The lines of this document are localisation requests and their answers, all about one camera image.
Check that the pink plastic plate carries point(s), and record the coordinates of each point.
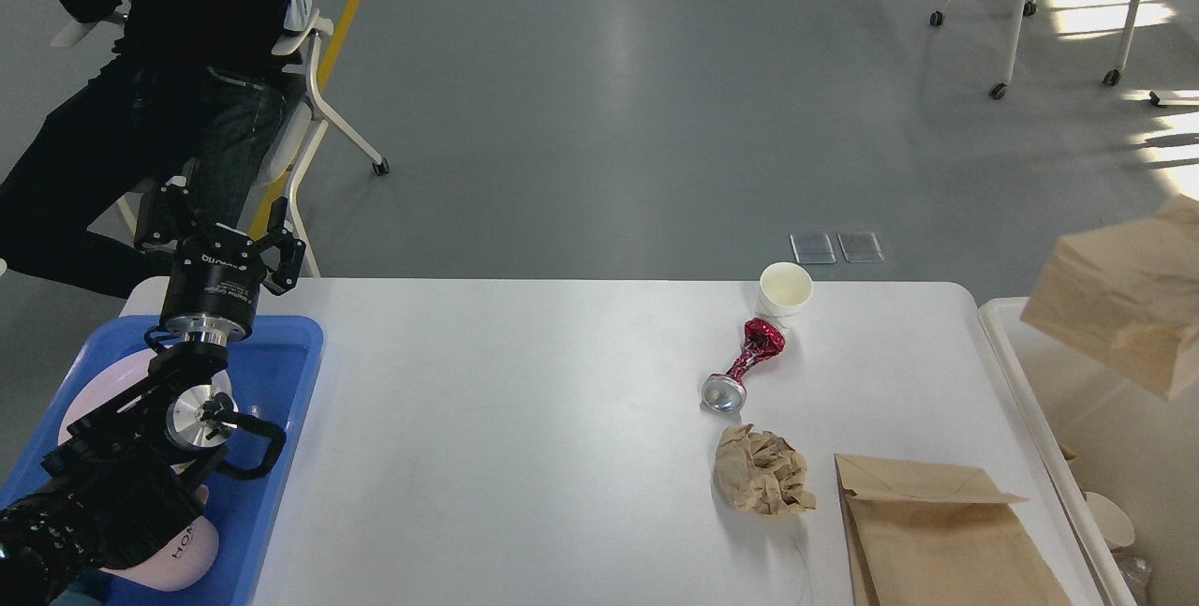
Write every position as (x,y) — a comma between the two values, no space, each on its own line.
(103,391)

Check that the white plastic bin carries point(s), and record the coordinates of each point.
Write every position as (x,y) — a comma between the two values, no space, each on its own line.
(1095,431)

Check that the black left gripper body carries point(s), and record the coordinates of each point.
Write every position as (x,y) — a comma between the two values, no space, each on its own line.
(213,291)

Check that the paper cup inside bin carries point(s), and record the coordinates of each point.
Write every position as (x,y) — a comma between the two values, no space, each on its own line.
(1116,528)

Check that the flat brown paper bag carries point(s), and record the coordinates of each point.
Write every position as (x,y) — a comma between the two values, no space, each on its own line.
(934,534)

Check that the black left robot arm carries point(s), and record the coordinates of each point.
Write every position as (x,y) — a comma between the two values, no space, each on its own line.
(126,481)

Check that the pink mug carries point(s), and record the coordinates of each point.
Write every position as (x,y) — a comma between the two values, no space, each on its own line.
(181,563)

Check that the white chair leg left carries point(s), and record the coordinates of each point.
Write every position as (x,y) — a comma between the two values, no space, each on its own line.
(306,119)

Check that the person leg with shoe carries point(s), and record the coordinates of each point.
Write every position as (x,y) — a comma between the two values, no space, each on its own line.
(194,89)

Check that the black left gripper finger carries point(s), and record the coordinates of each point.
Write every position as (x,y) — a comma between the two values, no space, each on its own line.
(169,222)
(276,258)

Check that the crumpled brown paper ball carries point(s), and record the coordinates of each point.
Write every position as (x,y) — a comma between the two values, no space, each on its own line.
(761,472)

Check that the small grey metal plate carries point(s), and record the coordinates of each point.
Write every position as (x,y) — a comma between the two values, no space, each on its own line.
(813,249)

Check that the blue plastic tray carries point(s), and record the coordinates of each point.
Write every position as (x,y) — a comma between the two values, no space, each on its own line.
(273,376)

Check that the white paper cup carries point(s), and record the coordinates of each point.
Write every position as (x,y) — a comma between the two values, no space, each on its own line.
(783,290)

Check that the brown paper bag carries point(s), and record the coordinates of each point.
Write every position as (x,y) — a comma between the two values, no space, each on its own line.
(1127,296)
(934,534)

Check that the red foil wrapper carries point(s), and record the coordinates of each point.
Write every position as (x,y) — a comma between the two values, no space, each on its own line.
(763,341)

